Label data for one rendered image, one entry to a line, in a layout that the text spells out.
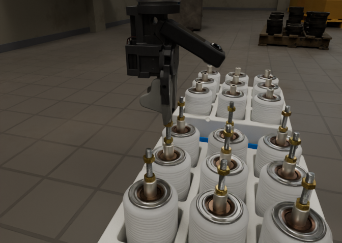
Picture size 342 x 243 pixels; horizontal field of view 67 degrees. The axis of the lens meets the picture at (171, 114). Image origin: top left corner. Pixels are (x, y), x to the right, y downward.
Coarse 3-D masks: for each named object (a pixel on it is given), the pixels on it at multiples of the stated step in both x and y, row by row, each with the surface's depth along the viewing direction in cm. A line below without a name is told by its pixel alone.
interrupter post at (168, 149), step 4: (164, 144) 54; (172, 144) 54; (164, 148) 54; (168, 148) 53; (172, 148) 54; (164, 152) 54; (168, 152) 53; (172, 152) 54; (164, 156) 54; (168, 156) 54; (172, 156) 54
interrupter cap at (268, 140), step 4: (264, 136) 62; (268, 136) 62; (272, 136) 62; (288, 136) 62; (264, 140) 60; (268, 140) 60; (272, 140) 61; (288, 140) 60; (268, 144) 58; (272, 144) 59; (276, 144) 59; (284, 144) 59; (288, 144) 59; (276, 148) 57; (280, 148) 57; (284, 148) 57; (288, 148) 57; (296, 148) 57
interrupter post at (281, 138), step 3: (279, 132) 58; (282, 132) 58; (285, 132) 58; (276, 135) 59; (279, 135) 58; (282, 135) 58; (285, 135) 58; (276, 138) 59; (279, 138) 59; (282, 138) 58; (285, 138) 58; (276, 141) 60; (279, 141) 59; (282, 141) 59; (285, 141) 59; (279, 144) 59; (282, 144) 59
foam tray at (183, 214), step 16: (160, 144) 73; (304, 160) 66; (192, 176) 62; (192, 192) 55; (320, 208) 51; (112, 224) 48; (256, 224) 48; (112, 240) 44; (176, 240) 44; (256, 240) 50
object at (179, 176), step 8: (152, 168) 52; (160, 168) 52; (168, 168) 51; (176, 168) 52; (184, 168) 52; (160, 176) 52; (168, 176) 52; (176, 176) 52; (184, 176) 53; (176, 184) 53; (184, 184) 54; (184, 192) 55; (184, 200) 56
